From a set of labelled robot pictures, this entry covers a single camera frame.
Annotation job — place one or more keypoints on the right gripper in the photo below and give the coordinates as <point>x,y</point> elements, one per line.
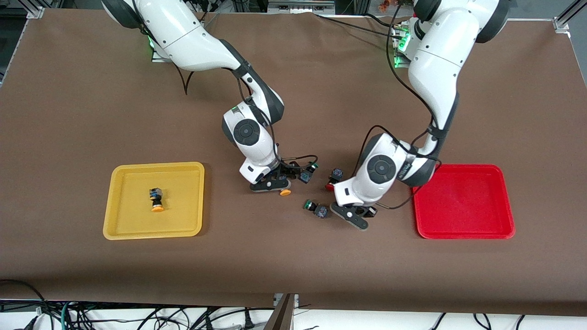
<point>287,172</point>

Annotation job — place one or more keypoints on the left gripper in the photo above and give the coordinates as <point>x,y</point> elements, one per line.
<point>368,211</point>

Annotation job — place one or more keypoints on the yellow push button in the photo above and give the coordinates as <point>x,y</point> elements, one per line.
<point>156,195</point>
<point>285,192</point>

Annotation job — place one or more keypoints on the red push button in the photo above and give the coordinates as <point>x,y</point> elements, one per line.
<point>337,174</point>

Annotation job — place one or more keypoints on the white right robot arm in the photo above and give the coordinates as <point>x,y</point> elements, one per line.
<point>183,36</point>

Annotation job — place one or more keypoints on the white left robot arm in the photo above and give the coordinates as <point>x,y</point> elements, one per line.
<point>435,68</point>

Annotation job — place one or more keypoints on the green push button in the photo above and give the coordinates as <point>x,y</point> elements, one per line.
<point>306,177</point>
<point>321,211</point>

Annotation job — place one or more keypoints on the brown table cover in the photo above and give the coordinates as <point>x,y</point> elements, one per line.
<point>293,114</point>

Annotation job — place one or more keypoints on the red plastic tray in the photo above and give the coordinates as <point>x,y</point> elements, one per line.
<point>458,224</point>

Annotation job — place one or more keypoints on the black power plug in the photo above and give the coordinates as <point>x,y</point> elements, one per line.
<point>249,323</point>

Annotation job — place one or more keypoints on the yellow plastic tray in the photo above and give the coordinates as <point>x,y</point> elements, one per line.
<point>137,224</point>

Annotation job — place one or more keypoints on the silver power strip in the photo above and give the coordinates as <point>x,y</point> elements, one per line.
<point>298,7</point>

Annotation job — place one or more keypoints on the orange background object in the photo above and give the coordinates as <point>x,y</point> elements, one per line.
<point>387,5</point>

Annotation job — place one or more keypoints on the small grey metal bracket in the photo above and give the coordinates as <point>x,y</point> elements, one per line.
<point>276,300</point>

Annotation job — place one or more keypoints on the wooden post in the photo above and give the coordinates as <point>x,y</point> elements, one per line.
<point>282,318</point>

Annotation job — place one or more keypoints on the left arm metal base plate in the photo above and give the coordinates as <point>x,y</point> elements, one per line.
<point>400,63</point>

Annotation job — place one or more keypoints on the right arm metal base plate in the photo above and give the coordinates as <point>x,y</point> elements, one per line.
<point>158,57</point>

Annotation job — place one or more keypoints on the aluminium frame corner profile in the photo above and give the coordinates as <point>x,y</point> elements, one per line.
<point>562,24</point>

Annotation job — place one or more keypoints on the aluminium frame corner bracket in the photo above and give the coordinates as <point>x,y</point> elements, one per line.
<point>35,13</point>

